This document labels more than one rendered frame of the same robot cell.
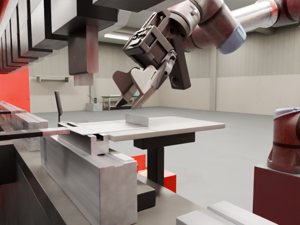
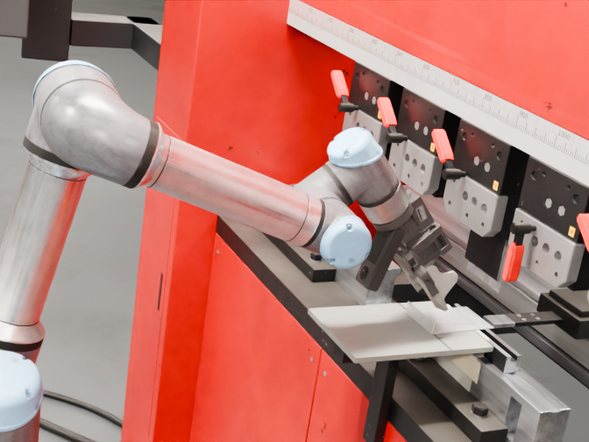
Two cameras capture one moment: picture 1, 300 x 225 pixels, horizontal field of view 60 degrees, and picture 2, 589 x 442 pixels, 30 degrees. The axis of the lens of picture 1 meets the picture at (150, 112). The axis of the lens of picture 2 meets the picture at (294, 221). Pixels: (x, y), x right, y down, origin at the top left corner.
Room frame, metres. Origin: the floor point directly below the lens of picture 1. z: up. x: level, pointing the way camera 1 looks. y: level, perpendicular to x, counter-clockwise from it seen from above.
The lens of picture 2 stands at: (2.24, -0.01, 1.77)
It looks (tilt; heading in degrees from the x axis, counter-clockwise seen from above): 20 degrees down; 187
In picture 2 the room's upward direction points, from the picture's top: 9 degrees clockwise
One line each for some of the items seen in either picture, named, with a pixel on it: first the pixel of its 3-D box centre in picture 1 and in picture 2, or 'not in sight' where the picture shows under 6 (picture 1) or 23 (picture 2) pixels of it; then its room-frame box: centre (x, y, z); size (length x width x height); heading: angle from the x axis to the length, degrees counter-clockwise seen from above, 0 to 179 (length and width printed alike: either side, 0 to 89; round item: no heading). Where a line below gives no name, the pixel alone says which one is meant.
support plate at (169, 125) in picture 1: (151, 125); (399, 330); (0.55, 0.00, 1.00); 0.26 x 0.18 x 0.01; 124
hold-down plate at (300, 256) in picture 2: not in sight; (295, 247); (0.00, -0.26, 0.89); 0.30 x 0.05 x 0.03; 34
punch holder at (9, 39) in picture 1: (19, 45); not in sight; (1.12, 0.55, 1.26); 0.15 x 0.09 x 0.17; 34
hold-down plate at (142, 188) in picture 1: (105, 176); (445, 391); (0.54, 0.09, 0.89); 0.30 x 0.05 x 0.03; 34
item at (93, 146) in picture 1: (79, 135); (479, 337); (0.49, 0.14, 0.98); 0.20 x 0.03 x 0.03; 34
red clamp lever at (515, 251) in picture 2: not in sight; (518, 252); (0.64, 0.15, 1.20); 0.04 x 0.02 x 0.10; 124
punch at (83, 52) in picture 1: (82, 59); (487, 255); (0.47, 0.12, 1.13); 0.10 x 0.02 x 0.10; 34
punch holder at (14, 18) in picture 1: (27, 37); not in sight; (0.95, 0.44, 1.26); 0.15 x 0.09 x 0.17; 34
